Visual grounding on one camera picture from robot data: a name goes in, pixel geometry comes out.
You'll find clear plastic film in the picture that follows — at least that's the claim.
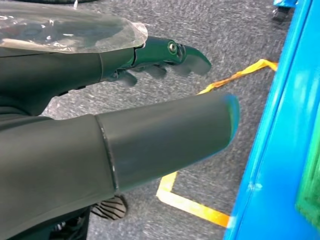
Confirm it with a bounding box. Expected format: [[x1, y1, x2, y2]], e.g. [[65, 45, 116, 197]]
[[0, 1, 149, 54]]

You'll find black caster wheel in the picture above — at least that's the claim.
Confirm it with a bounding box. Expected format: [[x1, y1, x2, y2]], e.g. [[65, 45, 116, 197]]
[[272, 6, 292, 23]]

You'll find blue metal shelf rack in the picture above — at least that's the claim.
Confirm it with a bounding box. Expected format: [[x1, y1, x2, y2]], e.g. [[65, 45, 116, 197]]
[[223, 0, 320, 240], [272, 0, 299, 8]]

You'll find black robot leg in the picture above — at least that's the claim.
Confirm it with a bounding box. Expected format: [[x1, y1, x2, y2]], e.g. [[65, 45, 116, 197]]
[[50, 206, 92, 240]]

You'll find green plastic crate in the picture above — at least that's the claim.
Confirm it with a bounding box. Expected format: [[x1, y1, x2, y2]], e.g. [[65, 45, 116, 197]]
[[295, 109, 320, 230]]

